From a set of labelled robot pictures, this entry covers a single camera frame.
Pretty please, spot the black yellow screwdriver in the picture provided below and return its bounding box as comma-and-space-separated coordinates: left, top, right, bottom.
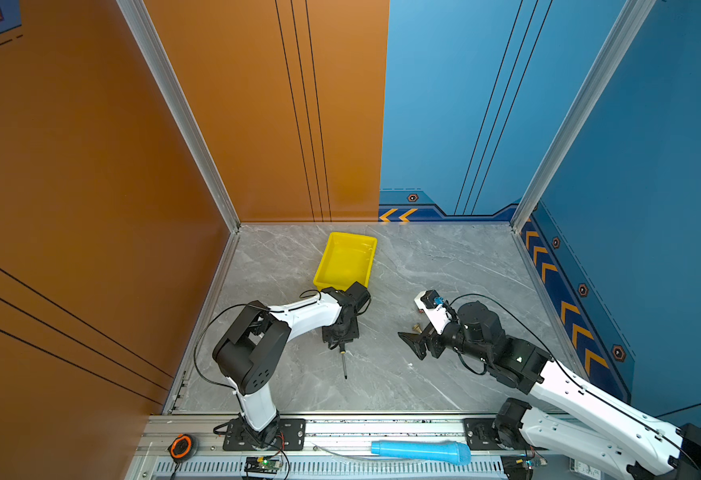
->
338, 343, 348, 380

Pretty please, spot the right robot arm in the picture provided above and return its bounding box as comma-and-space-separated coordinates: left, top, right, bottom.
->
399, 290, 701, 479

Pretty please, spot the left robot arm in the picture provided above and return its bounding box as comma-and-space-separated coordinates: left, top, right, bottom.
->
212, 282, 371, 449

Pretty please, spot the yellow plastic bin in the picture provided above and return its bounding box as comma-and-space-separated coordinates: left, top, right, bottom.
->
314, 232, 378, 290

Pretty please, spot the cyan plastic cylinder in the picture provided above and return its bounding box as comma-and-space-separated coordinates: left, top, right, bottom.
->
371, 440, 472, 466

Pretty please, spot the right green circuit board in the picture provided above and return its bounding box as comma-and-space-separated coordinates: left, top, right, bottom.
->
502, 456, 537, 480

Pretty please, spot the green circuit board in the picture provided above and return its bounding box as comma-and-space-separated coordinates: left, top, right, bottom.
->
502, 456, 537, 480
244, 456, 284, 477

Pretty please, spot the left green circuit board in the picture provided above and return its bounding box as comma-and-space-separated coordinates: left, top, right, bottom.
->
244, 456, 284, 477

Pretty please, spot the white desk clock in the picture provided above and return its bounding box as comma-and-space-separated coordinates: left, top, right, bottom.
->
569, 459, 603, 480

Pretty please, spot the orange black tape measure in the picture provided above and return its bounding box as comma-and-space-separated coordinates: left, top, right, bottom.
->
168, 433, 198, 464

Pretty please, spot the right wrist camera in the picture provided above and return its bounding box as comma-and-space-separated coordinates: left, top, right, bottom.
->
415, 290, 453, 334

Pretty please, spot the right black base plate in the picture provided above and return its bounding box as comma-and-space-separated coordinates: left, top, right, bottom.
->
463, 417, 504, 451

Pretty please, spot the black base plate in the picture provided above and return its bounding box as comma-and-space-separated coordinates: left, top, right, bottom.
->
222, 417, 306, 452
463, 417, 504, 451

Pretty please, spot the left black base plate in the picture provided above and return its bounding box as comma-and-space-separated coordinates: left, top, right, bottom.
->
222, 417, 306, 452

